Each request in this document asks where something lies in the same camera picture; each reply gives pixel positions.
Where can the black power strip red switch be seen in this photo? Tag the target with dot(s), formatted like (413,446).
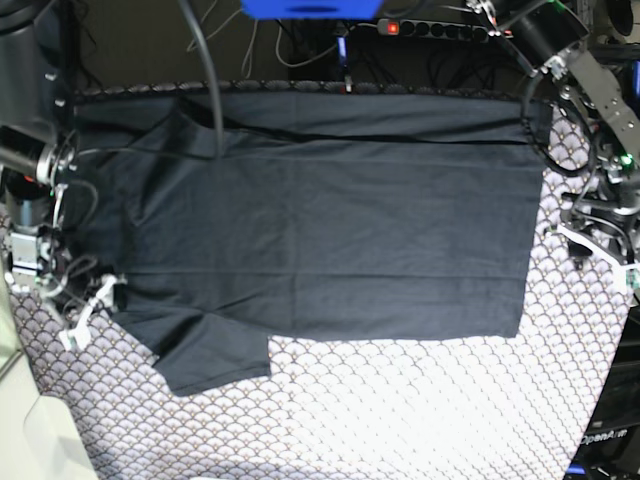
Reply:
(432,30)

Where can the white cabinet corner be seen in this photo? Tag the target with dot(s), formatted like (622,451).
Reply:
(39,439)

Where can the black OpenArm base box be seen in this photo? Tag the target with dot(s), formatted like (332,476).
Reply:
(609,448)

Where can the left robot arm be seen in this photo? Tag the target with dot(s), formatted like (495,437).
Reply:
(548,40)

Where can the dark navy T-shirt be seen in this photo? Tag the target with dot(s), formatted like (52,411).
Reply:
(328,217)

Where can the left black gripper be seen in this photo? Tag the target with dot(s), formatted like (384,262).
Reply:
(610,222)

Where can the blue clamp far right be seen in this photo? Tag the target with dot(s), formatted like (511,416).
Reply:
(633,95)

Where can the blue clamp handle centre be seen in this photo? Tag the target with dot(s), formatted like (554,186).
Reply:
(342,52)

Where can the blue box at top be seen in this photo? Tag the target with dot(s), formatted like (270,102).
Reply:
(311,9)

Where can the fan-patterned grey tablecloth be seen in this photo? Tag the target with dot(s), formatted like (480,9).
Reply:
(466,408)

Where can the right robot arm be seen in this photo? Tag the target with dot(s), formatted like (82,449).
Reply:
(45,198)

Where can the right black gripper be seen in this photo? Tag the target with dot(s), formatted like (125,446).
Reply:
(74,283)

